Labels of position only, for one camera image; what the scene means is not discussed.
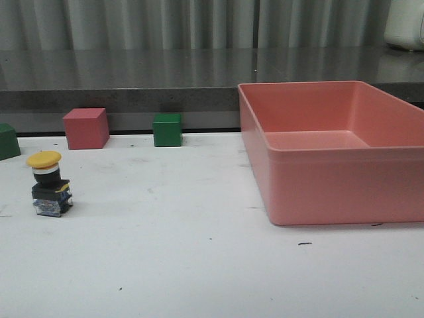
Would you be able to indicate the grey stone counter shelf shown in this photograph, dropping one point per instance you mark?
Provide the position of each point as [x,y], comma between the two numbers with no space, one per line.
[39,88]

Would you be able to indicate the pink plastic bin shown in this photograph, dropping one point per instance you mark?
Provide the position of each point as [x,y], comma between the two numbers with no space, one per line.
[333,152]

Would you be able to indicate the yellow push button switch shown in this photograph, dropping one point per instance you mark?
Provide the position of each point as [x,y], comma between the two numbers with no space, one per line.
[51,195]

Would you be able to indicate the green cube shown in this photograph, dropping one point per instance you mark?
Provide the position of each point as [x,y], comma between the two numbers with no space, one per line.
[9,145]
[167,129]

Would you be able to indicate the pink cube at back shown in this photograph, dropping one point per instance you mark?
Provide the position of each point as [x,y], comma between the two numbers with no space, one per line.
[86,128]

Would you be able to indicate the green cube left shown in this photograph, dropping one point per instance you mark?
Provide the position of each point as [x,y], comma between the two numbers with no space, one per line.
[9,145]

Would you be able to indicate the white appliance on counter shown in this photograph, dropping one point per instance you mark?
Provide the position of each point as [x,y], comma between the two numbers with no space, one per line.
[404,25]

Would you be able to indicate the green cube right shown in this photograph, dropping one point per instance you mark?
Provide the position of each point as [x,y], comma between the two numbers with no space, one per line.
[167,129]

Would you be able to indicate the grey pleated curtain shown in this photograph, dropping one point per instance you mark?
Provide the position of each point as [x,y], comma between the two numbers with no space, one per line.
[166,25]

